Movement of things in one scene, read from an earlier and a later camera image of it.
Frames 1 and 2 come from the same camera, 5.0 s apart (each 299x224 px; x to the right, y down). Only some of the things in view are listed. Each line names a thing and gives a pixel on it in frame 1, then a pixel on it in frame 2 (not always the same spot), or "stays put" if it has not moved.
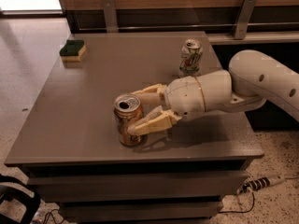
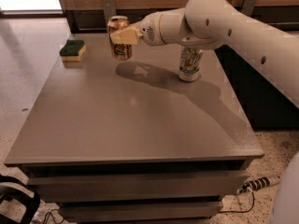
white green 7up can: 191,57 stays put
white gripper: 183,97 to 149,31
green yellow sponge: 72,50 stays put
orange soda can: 128,109 to 120,51
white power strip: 260,183 stays put
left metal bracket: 110,14 stays put
